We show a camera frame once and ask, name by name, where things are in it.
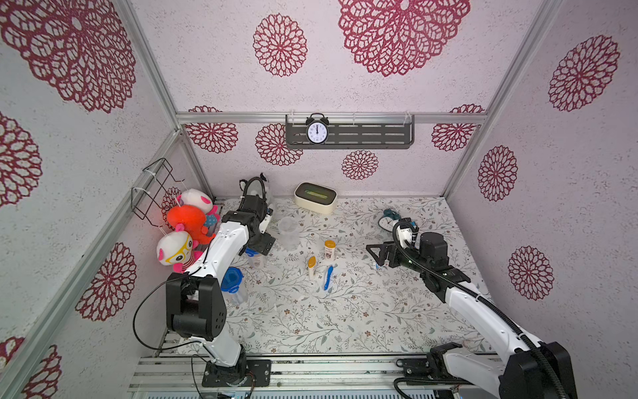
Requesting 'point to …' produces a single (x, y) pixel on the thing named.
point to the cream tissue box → (316, 198)
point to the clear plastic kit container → (238, 297)
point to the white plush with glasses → (177, 248)
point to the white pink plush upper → (197, 198)
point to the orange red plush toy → (188, 218)
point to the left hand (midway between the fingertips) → (253, 243)
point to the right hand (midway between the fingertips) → (376, 243)
